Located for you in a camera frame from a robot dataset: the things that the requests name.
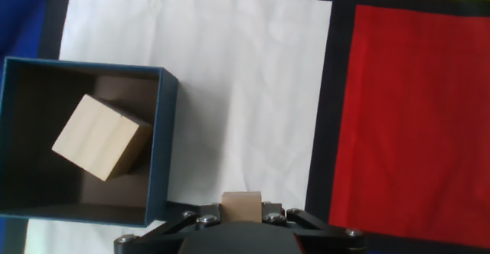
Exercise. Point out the large wooden cube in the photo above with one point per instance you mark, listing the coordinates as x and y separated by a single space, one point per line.
95 135

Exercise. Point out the Mondrian colour block cloth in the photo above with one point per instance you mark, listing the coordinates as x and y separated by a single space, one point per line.
249 93

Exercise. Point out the blue square gift box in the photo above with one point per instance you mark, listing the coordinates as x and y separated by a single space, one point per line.
162 150

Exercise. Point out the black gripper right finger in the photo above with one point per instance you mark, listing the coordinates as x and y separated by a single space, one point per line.
333 240

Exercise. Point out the small wooden cube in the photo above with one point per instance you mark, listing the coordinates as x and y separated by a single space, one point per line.
241 206

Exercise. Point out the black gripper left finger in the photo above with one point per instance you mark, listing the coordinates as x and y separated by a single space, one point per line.
153 242

